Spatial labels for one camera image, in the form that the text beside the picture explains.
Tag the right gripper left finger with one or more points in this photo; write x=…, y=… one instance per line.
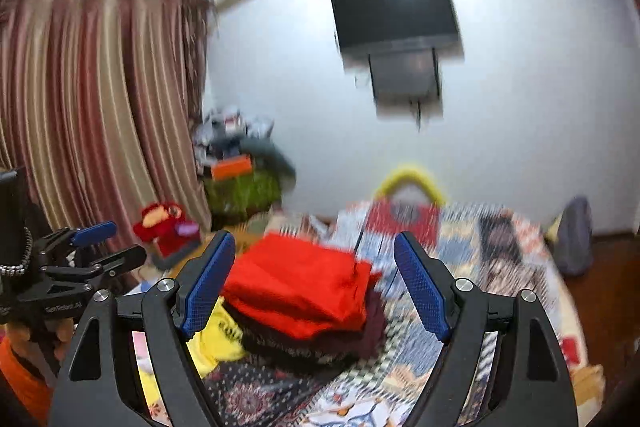
x=99, y=383

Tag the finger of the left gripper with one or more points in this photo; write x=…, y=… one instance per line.
x=67, y=239
x=115, y=264

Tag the red zip jacket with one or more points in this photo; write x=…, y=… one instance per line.
x=300, y=289

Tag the left hand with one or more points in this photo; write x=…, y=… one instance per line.
x=24, y=347

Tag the red plush toy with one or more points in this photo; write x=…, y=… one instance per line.
x=171, y=234

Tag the yellow garment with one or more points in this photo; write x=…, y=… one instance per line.
x=219, y=341

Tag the patchwork patterned quilt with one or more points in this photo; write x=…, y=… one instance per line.
x=496, y=248

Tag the green patterned bag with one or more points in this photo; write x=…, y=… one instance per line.
x=242, y=196

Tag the orange box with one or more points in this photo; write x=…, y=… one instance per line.
x=231, y=167

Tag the striped brown curtain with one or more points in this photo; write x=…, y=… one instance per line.
x=98, y=102

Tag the grey blue backpack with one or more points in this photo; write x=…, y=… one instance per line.
x=572, y=248

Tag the maroon folded garment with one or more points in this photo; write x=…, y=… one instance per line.
x=325, y=349

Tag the grey green plush toy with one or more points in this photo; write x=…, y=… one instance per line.
x=267, y=156

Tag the yellow plush headband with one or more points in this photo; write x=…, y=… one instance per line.
x=411, y=175

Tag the small black wall monitor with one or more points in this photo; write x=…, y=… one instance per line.
x=405, y=76

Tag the black wall television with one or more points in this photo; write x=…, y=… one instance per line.
x=372, y=26

